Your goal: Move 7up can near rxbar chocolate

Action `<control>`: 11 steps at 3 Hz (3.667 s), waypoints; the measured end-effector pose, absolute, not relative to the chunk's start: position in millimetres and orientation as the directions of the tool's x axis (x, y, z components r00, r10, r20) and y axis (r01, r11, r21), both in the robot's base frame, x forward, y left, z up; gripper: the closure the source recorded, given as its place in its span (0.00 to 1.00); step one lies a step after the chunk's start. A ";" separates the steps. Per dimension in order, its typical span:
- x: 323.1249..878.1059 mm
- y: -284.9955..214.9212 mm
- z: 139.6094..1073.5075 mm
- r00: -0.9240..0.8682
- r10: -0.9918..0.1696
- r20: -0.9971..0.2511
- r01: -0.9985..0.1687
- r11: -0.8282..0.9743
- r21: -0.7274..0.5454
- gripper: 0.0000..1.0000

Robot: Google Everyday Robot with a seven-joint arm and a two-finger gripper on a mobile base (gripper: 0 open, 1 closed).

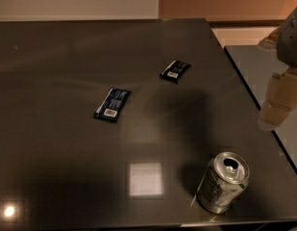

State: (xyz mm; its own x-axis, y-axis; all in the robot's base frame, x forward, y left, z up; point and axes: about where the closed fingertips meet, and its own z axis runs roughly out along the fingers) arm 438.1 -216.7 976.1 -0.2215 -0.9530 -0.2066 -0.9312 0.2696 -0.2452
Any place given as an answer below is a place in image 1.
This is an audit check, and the silver 7up soda can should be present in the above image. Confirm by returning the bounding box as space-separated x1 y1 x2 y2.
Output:
196 152 250 214

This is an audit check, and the black rxbar chocolate wrapper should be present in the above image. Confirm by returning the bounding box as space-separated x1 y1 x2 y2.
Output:
160 60 190 83

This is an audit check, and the blue snack bar wrapper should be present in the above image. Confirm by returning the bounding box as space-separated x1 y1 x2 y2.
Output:
93 87 131 122

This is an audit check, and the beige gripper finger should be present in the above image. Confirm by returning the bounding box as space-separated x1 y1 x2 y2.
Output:
258 28 280 50
258 66 297 131

